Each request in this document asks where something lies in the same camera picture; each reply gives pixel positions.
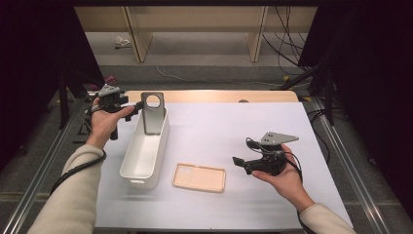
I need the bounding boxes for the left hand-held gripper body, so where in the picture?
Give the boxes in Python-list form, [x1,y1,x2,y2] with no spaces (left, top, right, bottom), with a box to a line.
[96,83,131,141]

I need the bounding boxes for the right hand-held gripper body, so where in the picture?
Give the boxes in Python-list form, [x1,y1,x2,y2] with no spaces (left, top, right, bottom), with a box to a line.
[243,131,300,177]

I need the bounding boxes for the grey phone case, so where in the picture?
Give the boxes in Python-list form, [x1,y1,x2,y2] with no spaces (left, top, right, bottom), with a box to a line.
[140,92,168,136]

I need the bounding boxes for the white plastic bin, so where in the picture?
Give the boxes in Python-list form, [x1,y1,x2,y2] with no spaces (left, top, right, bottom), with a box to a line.
[119,105,170,190]

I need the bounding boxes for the beige phone case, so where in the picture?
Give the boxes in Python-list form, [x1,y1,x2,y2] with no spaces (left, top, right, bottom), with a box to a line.
[171,162,227,194]

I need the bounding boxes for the person's left hand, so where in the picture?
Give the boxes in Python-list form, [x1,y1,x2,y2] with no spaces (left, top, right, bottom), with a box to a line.
[86,97,135,150]

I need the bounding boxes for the person's right hand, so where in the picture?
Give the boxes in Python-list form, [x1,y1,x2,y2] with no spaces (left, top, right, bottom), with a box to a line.
[251,144,316,214]

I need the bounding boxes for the black metal stand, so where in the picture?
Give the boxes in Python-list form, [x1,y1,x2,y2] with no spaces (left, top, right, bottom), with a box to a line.
[57,69,125,131]
[279,64,335,126]

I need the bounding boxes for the crumpled white paper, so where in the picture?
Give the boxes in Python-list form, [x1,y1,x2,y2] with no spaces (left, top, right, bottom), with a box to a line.
[114,35,131,50]

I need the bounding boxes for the black curtain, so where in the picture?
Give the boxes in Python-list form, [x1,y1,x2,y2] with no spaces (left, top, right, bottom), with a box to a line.
[0,0,105,170]
[298,0,413,218]

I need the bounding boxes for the light wooden furniture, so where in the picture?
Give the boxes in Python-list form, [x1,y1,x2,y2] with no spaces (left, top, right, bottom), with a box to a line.
[73,5,319,63]

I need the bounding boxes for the right hand-held gripper cable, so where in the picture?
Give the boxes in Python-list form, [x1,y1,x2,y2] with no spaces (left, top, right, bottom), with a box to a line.
[245,137,315,234]

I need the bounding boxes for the hand-held gripper cable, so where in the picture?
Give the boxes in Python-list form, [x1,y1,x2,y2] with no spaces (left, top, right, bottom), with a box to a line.
[245,137,315,234]
[50,149,108,196]

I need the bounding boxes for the thin black cable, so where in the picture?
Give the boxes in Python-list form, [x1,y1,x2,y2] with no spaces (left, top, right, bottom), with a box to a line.
[306,108,332,165]

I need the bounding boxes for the left hand-held gripper cable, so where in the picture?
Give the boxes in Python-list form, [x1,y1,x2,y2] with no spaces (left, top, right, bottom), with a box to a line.
[50,149,108,196]

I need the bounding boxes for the metal floor rail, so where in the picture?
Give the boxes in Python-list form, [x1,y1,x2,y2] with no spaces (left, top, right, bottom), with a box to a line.
[0,97,86,234]
[310,97,391,234]

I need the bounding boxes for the black floor cables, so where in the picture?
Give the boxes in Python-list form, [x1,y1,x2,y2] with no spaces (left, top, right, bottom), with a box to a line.
[262,6,313,76]

